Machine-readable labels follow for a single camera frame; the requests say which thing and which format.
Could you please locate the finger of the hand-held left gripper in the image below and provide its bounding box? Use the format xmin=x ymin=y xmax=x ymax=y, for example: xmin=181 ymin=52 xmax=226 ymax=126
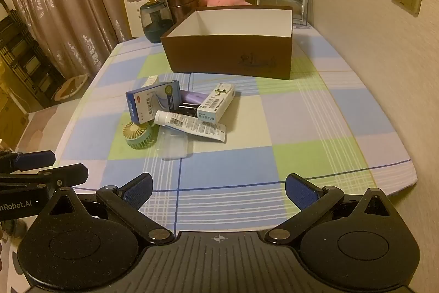
xmin=0 ymin=163 xmax=89 ymax=191
xmin=0 ymin=150 xmax=56 ymax=174

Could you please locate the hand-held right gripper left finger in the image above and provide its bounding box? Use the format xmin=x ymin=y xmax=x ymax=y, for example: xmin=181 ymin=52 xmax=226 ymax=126
xmin=40 ymin=172 xmax=175 ymax=245

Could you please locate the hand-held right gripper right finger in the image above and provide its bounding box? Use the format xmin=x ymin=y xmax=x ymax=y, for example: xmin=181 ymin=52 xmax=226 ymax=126
xmin=264 ymin=173 xmax=401 ymax=245

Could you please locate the green handheld fan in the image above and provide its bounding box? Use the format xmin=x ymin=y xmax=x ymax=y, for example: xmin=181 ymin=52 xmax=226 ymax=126
xmin=122 ymin=121 xmax=159 ymax=151

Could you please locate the clear plastic case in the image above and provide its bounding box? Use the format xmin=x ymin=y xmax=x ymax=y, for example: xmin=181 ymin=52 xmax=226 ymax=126
xmin=158 ymin=126 xmax=195 ymax=161

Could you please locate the white tube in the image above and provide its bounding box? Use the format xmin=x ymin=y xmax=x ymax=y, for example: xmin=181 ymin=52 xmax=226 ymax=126
xmin=154 ymin=110 xmax=227 ymax=143

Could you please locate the blue carton box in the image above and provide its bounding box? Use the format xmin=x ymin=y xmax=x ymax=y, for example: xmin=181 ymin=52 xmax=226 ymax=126
xmin=125 ymin=80 xmax=181 ymax=125

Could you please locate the small brown bottle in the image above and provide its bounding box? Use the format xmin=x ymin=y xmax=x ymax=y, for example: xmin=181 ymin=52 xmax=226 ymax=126
xmin=178 ymin=102 xmax=199 ymax=117

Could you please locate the purple tube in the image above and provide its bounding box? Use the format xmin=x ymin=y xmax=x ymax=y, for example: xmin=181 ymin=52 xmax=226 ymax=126
xmin=180 ymin=90 xmax=210 ymax=108

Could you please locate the white green carton box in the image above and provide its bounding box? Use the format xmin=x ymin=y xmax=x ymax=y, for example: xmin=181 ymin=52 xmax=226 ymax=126
xmin=196 ymin=83 xmax=237 ymax=124

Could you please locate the brown cardboard box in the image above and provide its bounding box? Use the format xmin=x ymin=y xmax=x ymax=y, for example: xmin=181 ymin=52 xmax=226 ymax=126
xmin=161 ymin=5 xmax=294 ymax=81

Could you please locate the checkered tablecloth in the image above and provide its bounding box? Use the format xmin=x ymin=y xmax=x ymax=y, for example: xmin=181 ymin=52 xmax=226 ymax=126
xmin=55 ymin=22 xmax=418 ymax=232

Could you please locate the beige slipper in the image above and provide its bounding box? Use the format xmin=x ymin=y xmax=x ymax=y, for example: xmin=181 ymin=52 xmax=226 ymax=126
xmin=51 ymin=73 xmax=89 ymax=103

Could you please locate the black shelf rack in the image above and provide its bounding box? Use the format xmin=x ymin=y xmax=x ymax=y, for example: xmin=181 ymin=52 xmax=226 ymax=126
xmin=0 ymin=0 xmax=66 ymax=112

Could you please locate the glass jar teal lid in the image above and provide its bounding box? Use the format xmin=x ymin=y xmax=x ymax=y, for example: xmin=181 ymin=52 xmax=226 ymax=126
xmin=140 ymin=0 xmax=174 ymax=44

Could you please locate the white chair back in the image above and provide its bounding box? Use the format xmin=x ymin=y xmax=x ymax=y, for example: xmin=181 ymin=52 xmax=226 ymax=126
xmin=122 ymin=0 xmax=155 ymax=39

